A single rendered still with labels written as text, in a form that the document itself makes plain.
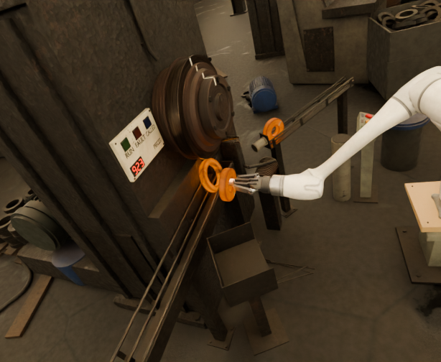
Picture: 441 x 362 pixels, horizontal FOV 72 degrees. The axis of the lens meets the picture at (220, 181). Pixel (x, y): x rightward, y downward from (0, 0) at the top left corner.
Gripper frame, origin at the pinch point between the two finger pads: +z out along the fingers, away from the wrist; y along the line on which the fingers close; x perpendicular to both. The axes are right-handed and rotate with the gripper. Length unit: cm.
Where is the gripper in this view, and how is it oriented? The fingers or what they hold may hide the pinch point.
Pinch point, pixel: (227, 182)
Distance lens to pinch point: 138.3
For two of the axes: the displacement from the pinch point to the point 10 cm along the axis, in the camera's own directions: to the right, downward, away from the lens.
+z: -9.2, -0.6, 3.8
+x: -2.0, -7.6, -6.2
